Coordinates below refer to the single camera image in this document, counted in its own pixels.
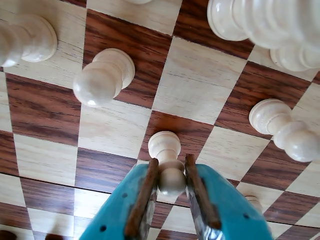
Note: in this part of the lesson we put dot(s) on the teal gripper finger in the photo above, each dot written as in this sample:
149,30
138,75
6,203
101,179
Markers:
117,207
230,215

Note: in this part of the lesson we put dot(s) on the light wooden pawn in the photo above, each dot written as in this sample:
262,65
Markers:
100,82
37,42
287,132
253,201
165,147

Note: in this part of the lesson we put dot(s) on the dark wooden pawn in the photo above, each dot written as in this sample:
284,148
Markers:
55,237
6,236

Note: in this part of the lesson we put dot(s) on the wooden folding chessboard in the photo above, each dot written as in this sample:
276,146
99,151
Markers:
200,87

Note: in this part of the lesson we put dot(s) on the light wooden queen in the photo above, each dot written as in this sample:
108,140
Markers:
292,60

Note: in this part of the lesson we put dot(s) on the light wooden king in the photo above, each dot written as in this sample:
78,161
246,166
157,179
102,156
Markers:
250,20

